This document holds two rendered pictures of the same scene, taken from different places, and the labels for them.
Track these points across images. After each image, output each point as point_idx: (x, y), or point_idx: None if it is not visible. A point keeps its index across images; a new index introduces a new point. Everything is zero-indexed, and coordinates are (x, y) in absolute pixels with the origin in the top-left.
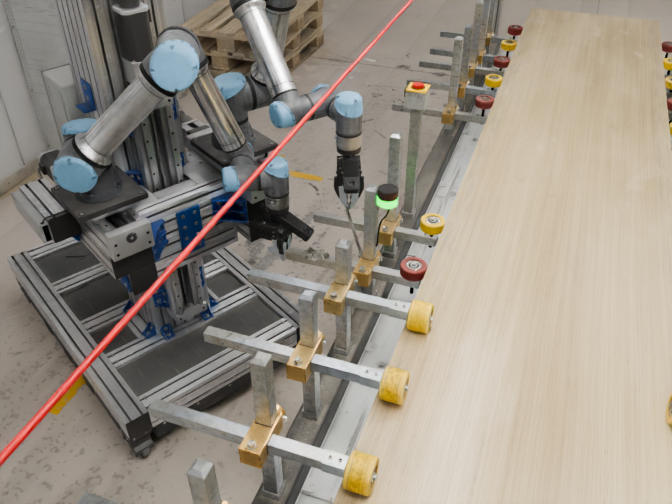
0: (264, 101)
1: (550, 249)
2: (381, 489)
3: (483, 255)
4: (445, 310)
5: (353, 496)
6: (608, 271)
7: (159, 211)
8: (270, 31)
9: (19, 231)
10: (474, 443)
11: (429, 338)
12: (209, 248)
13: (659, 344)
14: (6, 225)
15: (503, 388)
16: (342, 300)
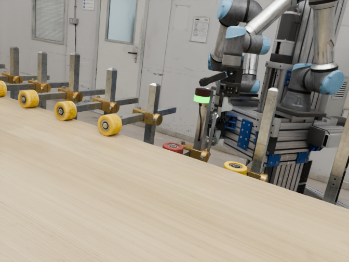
0: (309, 82)
1: (172, 205)
2: (20, 108)
3: (175, 170)
4: (117, 142)
5: None
6: (106, 227)
7: (238, 111)
8: (273, 3)
9: (337, 198)
10: (10, 122)
11: (96, 133)
12: (250, 156)
13: None
14: (340, 196)
15: (31, 136)
16: (134, 109)
